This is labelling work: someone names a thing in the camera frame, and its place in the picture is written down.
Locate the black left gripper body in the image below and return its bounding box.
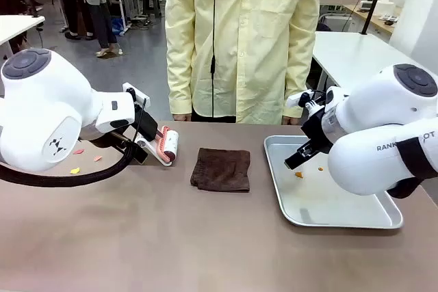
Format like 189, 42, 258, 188
109, 128, 138, 149

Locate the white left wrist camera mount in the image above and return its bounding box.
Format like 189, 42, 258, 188
122, 81, 151, 103

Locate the large white table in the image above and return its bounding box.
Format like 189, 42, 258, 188
311, 31, 438, 92

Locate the blue bag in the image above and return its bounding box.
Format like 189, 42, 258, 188
110, 17, 127, 37

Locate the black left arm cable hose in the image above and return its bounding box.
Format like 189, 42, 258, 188
0, 143, 136, 189

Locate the white tissue box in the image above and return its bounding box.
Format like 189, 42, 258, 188
377, 0, 397, 16

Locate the silver metal tray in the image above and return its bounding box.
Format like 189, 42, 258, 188
263, 134, 404, 230

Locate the white folding stand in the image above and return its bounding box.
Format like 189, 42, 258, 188
133, 137, 173, 168

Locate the black right arm cable sleeve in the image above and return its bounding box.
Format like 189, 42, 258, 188
386, 134, 438, 200

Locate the brown towel cloth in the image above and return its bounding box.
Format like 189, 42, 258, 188
190, 147, 251, 193

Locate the thin black cable on shirt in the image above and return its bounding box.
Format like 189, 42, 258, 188
209, 0, 219, 119

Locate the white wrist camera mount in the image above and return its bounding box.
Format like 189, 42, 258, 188
122, 81, 151, 103
285, 89, 318, 112

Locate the person in yellow shirt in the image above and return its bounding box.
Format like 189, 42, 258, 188
164, 0, 332, 126

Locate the wooden workbench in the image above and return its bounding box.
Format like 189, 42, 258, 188
342, 1, 395, 42

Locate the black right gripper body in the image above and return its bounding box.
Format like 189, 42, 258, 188
300, 105, 335, 152

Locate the bystander in black trousers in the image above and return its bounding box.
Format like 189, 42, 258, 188
56, 0, 94, 41

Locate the pink and white lint roller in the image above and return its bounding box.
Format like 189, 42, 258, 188
154, 125, 181, 167

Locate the small white table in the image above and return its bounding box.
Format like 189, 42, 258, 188
0, 14, 47, 54

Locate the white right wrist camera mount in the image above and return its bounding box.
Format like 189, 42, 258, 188
285, 89, 318, 112

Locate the bystander in pale top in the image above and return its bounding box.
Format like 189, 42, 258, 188
75, 0, 125, 59

